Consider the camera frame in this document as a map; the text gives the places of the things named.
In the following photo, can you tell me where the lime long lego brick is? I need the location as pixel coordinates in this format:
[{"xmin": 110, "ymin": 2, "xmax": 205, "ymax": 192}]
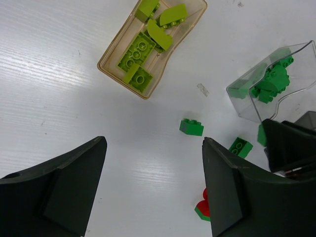
[{"xmin": 117, "ymin": 31, "xmax": 156, "ymax": 72}]

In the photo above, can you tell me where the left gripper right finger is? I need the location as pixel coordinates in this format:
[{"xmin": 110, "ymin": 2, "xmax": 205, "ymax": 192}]
[{"xmin": 202, "ymin": 137, "xmax": 316, "ymax": 237}]

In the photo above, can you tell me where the red flower lego block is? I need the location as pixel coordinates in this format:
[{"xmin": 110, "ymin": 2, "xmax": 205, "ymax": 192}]
[{"xmin": 195, "ymin": 189, "xmax": 210, "ymax": 222}]

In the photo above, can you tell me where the green curved lego brick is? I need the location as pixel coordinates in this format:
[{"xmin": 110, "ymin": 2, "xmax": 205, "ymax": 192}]
[{"xmin": 257, "ymin": 124, "xmax": 267, "ymax": 147}]

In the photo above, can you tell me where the orange transparent container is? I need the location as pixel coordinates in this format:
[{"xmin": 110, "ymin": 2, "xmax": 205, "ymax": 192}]
[{"xmin": 97, "ymin": 0, "xmax": 207, "ymax": 99}]

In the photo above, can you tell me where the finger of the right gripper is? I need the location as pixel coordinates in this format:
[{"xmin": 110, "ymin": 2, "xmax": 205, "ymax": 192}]
[{"xmin": 262, "ymin": 119, "xmax": 316, "ymax": 172}]

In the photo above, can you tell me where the green lego brick studs up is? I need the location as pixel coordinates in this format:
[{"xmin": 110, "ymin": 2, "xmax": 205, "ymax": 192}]
[{"xmin": 179, "ymin": 118, "xmax": 204, "ymax": 136}]

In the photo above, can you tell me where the clear transparent container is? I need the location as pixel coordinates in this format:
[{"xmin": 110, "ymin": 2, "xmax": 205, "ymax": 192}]
[{"xmin": 226, "ymin": 40, "xmax": 316, "ymax": 123}]

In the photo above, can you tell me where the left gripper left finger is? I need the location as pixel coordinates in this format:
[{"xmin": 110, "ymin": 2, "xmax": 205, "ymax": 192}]
[{"xmin": 0, "ymin": 136, "xmax": 107, "ymax": 237}]

